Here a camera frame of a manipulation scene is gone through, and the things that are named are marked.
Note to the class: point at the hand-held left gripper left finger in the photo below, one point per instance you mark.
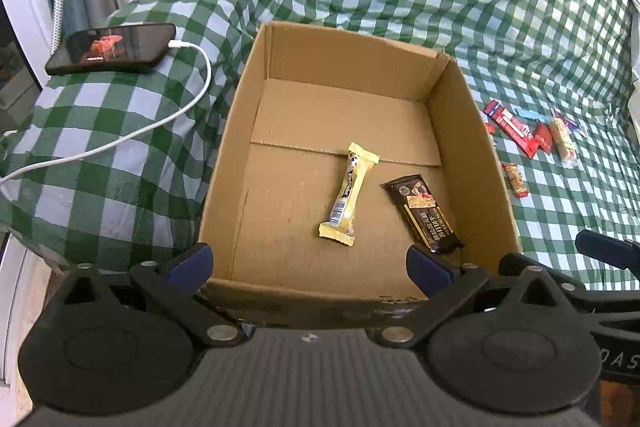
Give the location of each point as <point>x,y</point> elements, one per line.
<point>192,264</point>

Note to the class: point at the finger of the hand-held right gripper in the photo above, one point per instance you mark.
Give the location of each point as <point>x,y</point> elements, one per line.
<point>575,289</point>
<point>607,249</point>

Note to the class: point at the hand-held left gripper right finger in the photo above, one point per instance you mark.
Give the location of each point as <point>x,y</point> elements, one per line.
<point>427,269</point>

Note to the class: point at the clear peanut bar packet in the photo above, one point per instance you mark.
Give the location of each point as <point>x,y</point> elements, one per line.
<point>562,142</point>

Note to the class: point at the cardboard box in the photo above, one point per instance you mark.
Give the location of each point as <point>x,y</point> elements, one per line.
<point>300,207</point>

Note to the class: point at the square red snack packet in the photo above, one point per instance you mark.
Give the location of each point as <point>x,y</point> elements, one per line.
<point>543,139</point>

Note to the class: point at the long red snack packet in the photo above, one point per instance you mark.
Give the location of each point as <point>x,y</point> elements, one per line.
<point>510,127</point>

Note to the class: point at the dark brown snack bar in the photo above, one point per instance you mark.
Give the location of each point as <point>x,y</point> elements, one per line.
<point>425,214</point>

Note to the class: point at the yellow snack bar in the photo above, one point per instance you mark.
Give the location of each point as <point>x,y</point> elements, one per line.
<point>347,192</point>

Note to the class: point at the small gold red candy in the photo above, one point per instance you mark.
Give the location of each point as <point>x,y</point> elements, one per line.
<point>515,179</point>

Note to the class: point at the purple snack packet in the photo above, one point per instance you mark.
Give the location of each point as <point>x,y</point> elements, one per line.
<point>569,123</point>

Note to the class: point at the light blue snack packet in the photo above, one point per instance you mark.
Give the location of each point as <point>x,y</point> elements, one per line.
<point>529,113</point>

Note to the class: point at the black smartphone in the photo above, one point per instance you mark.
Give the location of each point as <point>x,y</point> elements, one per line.
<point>110,47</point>

